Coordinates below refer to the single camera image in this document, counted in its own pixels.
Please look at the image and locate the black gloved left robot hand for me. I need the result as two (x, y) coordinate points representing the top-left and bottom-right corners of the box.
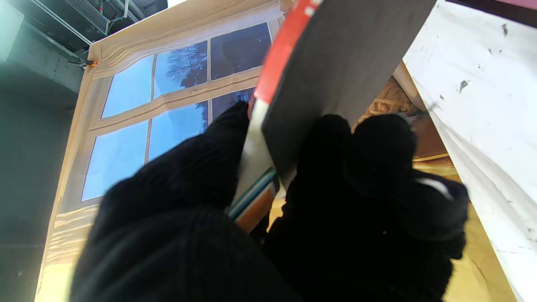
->
(69, 101), (469, 302)

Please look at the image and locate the red ping pong bat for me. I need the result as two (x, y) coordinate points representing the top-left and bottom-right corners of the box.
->
(229, 0), (437, 233)

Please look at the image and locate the printed living room backdrop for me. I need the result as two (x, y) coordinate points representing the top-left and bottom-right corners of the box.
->
(36, 0), (516, 302)

